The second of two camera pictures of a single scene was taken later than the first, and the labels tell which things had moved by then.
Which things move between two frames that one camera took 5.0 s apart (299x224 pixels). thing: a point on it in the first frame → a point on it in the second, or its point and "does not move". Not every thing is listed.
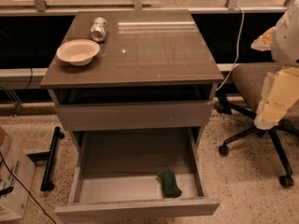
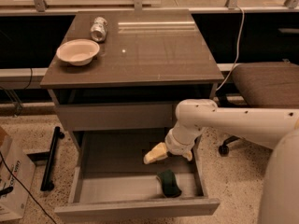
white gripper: [286, 42] → [175, 147]
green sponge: [168, 184] does not move
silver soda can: [99, 28] does not move
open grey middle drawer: [116, 177] does not move
